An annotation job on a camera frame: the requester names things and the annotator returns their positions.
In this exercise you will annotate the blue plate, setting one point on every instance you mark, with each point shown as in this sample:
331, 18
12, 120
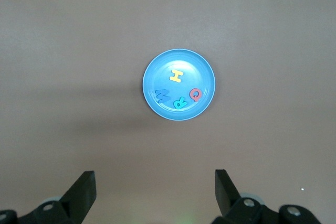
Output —
181, 87

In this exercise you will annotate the teal foam letter R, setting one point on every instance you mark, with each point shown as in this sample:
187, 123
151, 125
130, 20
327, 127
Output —
183, 102

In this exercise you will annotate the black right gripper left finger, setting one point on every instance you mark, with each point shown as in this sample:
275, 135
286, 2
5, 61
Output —
76, 200

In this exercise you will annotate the pink foam letter Q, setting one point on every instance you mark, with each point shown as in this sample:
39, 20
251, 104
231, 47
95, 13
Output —
191, 94

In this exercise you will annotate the blue foam letter M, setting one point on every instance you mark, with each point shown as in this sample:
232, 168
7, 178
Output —
162, 96

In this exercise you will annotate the yellow foam uppercase H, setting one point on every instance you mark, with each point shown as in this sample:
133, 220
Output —
176, 76

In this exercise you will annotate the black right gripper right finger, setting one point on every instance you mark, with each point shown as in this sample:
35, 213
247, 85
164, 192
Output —
232, 203

